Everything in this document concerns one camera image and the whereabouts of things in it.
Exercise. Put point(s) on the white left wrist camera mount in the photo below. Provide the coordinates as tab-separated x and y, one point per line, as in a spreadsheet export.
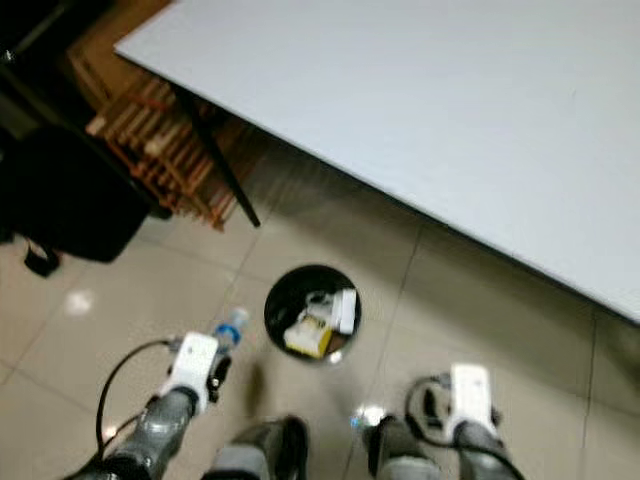
198	365

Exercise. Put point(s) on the clear plastic water bottle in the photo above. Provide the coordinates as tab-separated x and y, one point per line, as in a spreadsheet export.
232	328

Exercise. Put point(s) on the black round rubbish bin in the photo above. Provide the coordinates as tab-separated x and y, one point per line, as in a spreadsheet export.
290	290

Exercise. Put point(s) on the black table leg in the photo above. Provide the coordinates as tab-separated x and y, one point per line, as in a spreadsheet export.
217	160

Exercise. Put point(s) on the robot right leg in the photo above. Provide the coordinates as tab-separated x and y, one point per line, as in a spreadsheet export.
395	450

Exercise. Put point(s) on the black bag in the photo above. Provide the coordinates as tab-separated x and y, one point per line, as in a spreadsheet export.
75	200

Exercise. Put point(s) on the brown cardboard box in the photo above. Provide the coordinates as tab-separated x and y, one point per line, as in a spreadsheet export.
105	50

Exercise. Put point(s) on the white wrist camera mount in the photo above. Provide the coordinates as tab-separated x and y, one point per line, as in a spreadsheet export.
472	395
198	365

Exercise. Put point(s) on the white paper trash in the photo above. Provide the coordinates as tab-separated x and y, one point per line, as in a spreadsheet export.
345	310

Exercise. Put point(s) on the robot left leg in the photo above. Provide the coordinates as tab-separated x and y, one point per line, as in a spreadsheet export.
260	450

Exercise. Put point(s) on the robot leg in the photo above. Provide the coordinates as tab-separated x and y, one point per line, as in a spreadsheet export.
260	450
395	450

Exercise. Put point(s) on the wooden slatted crate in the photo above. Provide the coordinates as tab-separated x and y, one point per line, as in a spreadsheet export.
150	150

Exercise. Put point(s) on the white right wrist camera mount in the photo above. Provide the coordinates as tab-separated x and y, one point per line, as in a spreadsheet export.
472	395

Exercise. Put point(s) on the yellow cardboard box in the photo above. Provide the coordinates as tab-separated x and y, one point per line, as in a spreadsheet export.
307	335

